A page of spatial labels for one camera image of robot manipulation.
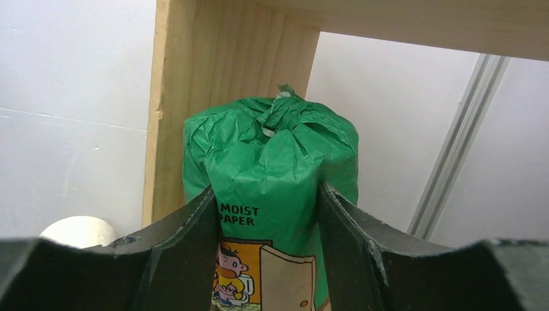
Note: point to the wooden two-tier shelf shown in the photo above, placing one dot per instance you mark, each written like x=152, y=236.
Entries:
x=207, y=53

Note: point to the white roll near wall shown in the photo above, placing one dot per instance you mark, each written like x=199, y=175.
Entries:
x=80, y=232

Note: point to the green paper roll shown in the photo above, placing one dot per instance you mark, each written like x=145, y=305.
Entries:
x=264, y=159

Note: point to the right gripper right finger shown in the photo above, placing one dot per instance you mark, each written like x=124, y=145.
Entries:
x=373, y=266

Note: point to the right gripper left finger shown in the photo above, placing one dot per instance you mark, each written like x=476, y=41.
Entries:
x=168, y=265

